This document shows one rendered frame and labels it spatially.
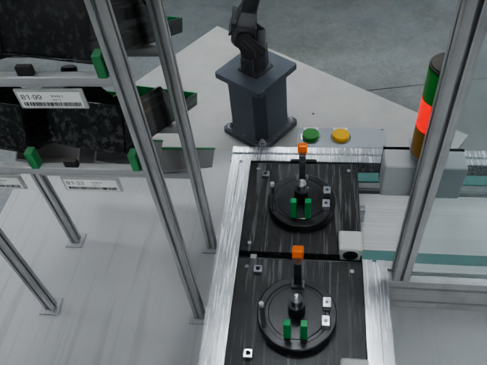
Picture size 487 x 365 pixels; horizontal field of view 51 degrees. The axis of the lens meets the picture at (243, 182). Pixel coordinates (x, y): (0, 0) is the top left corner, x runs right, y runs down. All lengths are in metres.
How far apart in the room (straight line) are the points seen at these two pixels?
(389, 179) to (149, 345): 0.57
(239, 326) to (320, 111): 0.72
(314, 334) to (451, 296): 0.30
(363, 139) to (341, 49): 1.98
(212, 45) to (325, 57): 1.47
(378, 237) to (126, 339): 0.56
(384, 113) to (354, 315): 0.68
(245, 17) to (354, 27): 2.25
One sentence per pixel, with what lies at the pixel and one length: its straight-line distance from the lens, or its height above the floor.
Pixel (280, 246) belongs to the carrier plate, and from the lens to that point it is 1.03.
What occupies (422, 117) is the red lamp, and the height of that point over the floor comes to 1.34.
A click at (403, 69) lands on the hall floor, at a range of 3.07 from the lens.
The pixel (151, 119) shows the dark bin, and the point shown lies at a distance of 0.82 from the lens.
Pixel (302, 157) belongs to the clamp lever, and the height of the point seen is 1.06.
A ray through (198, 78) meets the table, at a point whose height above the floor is 0.86.
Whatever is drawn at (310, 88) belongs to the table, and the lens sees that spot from 1.53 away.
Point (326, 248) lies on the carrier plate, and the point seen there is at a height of 0.97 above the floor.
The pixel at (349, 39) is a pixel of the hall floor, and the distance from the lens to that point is 3.28.
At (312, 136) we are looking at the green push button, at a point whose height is 0.97.
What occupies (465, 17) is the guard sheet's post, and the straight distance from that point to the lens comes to 0.62.
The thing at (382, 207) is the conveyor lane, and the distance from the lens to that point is 1.17.
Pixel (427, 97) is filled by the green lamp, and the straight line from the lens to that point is 0.72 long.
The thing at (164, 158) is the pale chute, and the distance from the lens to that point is 0.89.
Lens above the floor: 1.82
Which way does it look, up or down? 49 degrees down
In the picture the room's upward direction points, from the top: 8 degrees counter-clockwise
